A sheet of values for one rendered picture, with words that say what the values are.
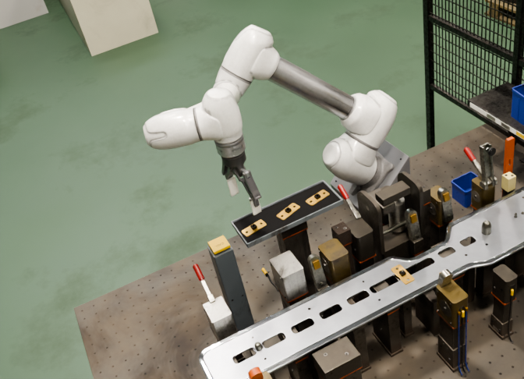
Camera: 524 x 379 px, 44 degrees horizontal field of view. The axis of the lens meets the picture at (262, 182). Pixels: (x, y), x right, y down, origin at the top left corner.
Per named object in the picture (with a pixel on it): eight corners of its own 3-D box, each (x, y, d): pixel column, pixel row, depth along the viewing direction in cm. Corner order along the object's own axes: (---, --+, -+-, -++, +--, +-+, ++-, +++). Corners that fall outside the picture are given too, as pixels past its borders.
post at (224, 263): (240, 341, 238) (214, 259, 211) (232, 327, 244) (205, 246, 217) (258, 332, 240) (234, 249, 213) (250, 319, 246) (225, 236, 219)
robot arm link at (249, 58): (367, 142, 279) (394, 97, 274) (384, 154, 264) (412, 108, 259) (214, 63, 247) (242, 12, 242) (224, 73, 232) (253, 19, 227)
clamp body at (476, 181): (479, 260, 249) (483, 189, 227) (463, 245, 256) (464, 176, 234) (493, 253, 250) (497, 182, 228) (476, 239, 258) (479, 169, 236)
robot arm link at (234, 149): (223, 148, 189) (228, 164, 193) (248, 134, 192) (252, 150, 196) (207, 136, 195) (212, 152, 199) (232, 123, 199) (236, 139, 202)
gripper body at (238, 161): (214, 150, 199) (221, 174, 205) (228, 161, 193) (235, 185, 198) (235, 139, 202) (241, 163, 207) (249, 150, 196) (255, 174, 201)
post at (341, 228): (349, 312, 240) (338, 235, 215) (342, 303, 244) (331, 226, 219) (361, 306, 241) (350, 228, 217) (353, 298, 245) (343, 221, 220)
